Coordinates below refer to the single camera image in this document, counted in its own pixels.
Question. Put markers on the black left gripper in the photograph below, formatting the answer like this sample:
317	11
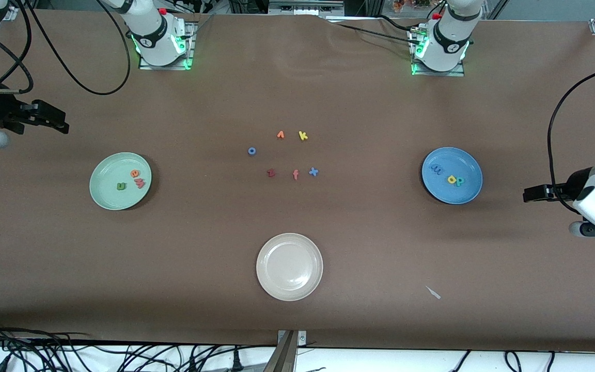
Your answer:
572	187

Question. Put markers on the blue foam letter m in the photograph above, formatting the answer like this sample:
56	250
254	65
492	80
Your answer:
437	169

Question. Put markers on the pink foam letter w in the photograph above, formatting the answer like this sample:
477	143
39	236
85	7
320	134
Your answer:
140	183

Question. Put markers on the blue plate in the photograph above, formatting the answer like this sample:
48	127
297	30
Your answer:
463	160

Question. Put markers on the green plate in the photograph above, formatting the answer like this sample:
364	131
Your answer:
109	175

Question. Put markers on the white paper scrap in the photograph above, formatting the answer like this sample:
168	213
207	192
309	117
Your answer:
433	293

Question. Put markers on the brown paper table cover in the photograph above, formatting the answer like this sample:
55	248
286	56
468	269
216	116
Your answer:
380	248

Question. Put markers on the orange flower decoration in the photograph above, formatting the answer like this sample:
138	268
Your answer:
411	4

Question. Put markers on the beige plate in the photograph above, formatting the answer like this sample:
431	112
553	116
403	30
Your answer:
290	266

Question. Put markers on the grey metal box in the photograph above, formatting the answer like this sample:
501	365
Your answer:
305	6

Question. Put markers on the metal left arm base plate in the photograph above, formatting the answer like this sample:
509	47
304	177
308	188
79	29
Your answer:
452	74

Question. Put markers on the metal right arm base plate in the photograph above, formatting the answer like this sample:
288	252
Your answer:
191	41

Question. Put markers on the metal edge bracket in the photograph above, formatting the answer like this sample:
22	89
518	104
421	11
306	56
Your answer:
301	338

